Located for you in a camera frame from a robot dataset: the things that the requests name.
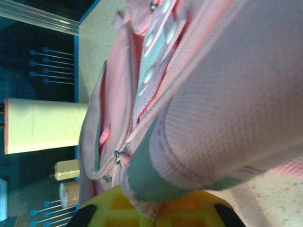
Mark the small black-capped spice bottle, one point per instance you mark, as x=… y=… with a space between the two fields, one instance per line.
x=65 y=170

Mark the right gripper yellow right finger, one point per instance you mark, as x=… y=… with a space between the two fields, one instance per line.
x=201 y=210

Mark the aluminium frame post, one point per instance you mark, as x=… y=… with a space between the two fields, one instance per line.
x=35 y=17

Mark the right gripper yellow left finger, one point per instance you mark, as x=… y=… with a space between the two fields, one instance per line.
x=101 y=212

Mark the pink backpack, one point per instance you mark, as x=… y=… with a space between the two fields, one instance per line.
x=213 y=94

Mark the brown can with white lid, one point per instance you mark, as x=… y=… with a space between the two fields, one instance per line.
x=69 y=195

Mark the beige knife block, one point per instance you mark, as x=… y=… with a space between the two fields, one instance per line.
x=42 y=125

